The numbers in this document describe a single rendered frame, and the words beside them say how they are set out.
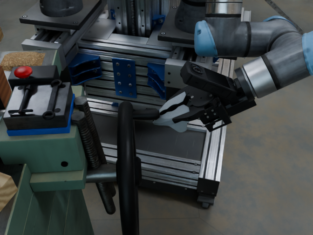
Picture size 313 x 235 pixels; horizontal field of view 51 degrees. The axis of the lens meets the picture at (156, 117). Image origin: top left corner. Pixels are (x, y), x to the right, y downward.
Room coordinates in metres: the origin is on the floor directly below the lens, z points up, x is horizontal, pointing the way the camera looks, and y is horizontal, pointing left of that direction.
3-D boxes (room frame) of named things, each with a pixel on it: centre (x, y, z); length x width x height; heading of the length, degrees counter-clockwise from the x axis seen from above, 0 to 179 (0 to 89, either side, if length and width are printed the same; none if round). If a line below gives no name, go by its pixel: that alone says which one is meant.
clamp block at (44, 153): (0.43, 0.21, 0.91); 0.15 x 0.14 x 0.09; 4
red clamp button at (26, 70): (0.46, 0.23, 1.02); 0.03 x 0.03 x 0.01
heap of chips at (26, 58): (0.67, 0.33, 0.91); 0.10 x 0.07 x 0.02; 94
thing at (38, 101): (0.43, 0.20, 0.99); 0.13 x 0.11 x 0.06; 4
